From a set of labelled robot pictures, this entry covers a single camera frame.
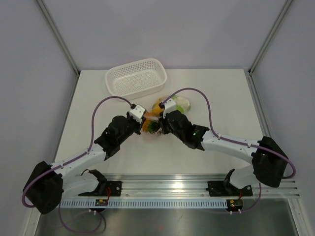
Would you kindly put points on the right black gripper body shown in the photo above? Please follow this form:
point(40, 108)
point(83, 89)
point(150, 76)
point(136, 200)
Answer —
point(166, 127)

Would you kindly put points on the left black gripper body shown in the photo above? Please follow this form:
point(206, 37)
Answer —
point(133, 126)

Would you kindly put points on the clear zip top bag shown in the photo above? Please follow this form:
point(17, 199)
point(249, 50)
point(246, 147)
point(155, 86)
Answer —
point(158, 111)

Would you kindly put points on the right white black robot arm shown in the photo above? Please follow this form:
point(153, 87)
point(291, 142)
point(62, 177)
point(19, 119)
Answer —
point(267, 162)

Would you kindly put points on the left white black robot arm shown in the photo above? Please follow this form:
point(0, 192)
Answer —
point(49, 184)

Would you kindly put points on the fake orange pineapple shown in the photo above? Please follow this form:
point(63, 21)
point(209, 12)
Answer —
point(151, 123)

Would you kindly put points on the white perforated plastic basket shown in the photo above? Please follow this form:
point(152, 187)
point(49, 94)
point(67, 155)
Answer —
point(136, 79)

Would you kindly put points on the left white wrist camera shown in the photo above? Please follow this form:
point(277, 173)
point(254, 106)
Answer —
point(137, 113)

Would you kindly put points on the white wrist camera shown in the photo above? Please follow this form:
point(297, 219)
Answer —
point(168, 106)
point(137, 113)

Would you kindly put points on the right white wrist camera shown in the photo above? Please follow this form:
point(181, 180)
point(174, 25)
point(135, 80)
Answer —
point(168, 106)

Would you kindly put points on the aluminium mounting rail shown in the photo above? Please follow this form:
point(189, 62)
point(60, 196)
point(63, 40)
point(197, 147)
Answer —
point(188, 186)

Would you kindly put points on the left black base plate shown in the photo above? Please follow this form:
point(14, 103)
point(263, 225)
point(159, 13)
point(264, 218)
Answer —
point(111, 188)

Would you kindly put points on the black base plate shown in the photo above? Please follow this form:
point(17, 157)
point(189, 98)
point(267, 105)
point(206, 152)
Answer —
point(217, 189)
point(111, 188)

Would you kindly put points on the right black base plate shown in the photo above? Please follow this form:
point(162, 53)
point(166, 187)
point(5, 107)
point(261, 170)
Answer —
point(217, 189)

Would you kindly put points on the white slotted cable duct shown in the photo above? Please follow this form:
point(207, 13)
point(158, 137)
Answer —
point(145, 203)

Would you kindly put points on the left aluminium frame post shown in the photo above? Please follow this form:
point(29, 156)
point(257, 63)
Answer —
point(57, 35)

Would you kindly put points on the aluminium frame post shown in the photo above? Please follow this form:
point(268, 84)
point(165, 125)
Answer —
point(57, 35)
point(270, 35)

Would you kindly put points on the right aluminium frame post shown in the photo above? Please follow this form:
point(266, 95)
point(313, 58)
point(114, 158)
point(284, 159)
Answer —
point(270, 35)

